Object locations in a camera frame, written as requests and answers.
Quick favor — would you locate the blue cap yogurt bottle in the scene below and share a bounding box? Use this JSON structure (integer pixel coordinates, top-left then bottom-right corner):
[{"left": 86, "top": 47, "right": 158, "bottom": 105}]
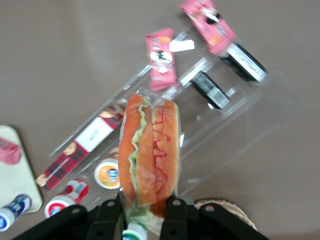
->
[{"left": 0, "top": 194, "right": 33, "bottom": 232}]

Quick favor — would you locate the pink snack packet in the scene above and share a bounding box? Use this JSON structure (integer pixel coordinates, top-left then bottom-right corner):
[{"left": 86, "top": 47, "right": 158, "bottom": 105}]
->
[
  {"left": 179, "top": 0, "right": 237, "bottom": 56},
  {"left": 143, "top": 27, "right": 180, "bottom": 93},
  {"left": 0, "top": 137, "right": 23, "bottom": 167}
]

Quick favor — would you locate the small black snack box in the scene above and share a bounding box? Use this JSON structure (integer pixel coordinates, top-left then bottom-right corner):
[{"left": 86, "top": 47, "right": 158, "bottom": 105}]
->
[
  {"left": 219, "top": 41, "right": 269, "bottom": 83},
  {"left": 190, "top": 70, "right": 232, "bottom": 111}
]

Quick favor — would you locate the toy sandwich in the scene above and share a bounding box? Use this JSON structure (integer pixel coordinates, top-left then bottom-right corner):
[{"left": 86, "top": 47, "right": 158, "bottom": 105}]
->
[{"left": 117, "top": 86, "right": 186, "bottom": 237}]

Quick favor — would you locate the red cap yogurt bottle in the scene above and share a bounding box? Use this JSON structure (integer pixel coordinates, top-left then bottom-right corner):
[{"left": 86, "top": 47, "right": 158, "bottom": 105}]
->
[{"left": 44, "top": 178, "right": 90, "bottom": 219}]

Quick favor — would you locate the green cap yogurt bottle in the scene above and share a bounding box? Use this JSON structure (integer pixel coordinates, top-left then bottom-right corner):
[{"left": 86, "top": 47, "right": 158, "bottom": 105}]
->
[{"left": 121, "top": 222, "right": 149, "bottom": 240}]

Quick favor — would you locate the orange cap yogurt bottle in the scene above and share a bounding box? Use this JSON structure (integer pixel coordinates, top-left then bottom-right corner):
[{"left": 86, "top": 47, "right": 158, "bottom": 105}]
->
[{"left": 93, "top": 147, "right": 121, "bottom": 190}]

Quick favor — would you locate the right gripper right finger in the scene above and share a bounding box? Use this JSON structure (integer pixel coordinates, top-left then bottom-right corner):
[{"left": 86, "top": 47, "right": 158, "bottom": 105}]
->
[{"left": 159, "top": 196, "right": 200, "bottom": 240}]

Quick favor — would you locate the oval light wicker basket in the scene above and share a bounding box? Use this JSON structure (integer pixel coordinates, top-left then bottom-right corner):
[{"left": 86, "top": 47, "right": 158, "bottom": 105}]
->
[{"left": 194, "top": 198, "right": 259, "bottom": 232}]

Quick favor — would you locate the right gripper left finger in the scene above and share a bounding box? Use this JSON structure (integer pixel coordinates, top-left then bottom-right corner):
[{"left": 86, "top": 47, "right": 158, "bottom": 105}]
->
[{"left": 86, "top": 191, "right": 125, "bottom": 240}]

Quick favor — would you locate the clear acrylic stepped stand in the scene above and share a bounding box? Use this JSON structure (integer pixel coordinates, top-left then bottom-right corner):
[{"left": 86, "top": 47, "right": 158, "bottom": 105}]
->
[{"left": 48, "top": 27, "right": 308, "bottom": 201}]

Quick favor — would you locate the beige plastic tray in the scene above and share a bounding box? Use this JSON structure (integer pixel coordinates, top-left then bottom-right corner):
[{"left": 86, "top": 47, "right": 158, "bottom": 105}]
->
[{"left": 0, "top": 124, "right": 45, "bottom": 215}]

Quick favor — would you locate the red plaid cookie box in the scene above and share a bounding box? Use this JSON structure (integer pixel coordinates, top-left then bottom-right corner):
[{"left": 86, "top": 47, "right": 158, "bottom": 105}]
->
[{"left": 35, "top": 103, "right": 126, "bottom": 192}]

